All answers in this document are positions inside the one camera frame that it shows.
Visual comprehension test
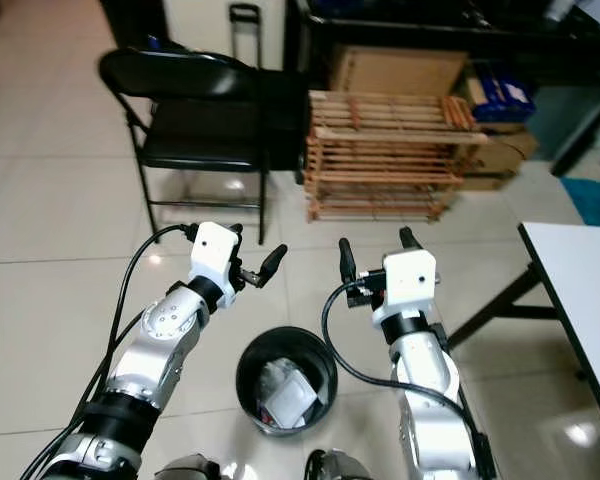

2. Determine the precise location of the grey robot right leg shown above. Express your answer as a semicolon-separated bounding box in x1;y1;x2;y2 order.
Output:
305;450;371;480

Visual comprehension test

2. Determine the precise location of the blue box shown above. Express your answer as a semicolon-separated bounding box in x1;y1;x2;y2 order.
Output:
475;72;538;123

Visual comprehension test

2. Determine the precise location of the grey robot left leg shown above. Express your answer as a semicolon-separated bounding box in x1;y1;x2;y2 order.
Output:
155;455;226;480

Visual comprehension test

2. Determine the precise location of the white plastic trash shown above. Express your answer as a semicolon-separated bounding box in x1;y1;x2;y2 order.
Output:
258;358;319;429

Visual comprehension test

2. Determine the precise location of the large brown cardboard box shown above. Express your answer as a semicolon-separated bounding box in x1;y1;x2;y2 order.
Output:
330;45;471;98

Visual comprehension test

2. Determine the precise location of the small brown cardboard box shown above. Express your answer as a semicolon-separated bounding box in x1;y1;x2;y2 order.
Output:
460;122;539;191

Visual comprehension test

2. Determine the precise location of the grey robot leg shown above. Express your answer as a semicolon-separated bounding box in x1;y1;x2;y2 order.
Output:
155;455;226;480
305;450;371;480

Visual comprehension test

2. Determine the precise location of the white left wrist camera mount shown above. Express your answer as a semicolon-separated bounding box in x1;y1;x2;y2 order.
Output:
189;222;244;293

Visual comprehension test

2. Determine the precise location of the teal floor mat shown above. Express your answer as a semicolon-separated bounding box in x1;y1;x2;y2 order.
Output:
560;177;600;228

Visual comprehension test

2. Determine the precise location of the black luggage trolley handle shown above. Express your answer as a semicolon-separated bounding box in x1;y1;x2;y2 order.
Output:
228;4;263;69

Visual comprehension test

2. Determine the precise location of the wooden slatted rack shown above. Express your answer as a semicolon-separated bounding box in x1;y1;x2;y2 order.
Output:
303;90;491;223

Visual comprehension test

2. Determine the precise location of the black round rubbish bin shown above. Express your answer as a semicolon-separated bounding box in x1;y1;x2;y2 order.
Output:
235;326;339;438

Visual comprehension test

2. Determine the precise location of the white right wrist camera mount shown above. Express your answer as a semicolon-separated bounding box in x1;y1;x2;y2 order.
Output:
370;247;438;326

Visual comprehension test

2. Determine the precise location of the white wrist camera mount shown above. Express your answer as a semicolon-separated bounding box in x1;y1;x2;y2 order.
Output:
189;222;244;293
370;247;438;326

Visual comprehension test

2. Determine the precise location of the black folding chair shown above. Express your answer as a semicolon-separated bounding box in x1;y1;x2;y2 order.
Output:
98;38;306;246

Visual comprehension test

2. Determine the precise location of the cream white board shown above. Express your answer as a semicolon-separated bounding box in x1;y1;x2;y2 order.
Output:
162;0;286;69

